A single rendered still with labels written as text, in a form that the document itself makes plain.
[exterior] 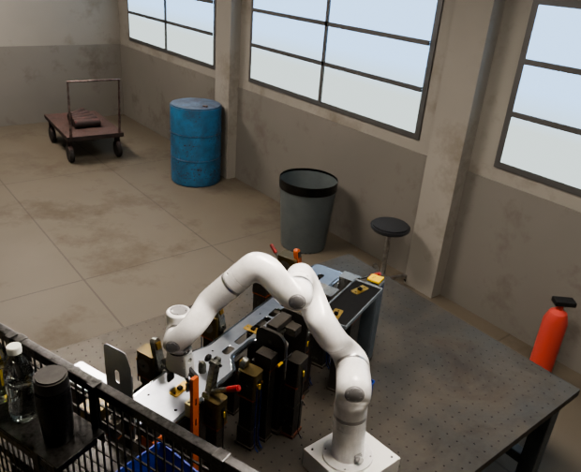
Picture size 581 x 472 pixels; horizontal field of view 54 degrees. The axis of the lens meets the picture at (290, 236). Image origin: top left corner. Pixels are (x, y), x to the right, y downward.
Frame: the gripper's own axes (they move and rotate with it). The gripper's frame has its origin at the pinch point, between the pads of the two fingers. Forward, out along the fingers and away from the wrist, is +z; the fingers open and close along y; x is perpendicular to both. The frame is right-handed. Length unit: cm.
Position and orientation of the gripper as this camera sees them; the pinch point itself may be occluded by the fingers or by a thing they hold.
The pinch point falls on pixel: (180, 383)
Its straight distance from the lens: 217.2
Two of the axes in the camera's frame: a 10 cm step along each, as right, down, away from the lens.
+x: -5.3, 3.4, -7.8
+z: -0.7, 9.0, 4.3
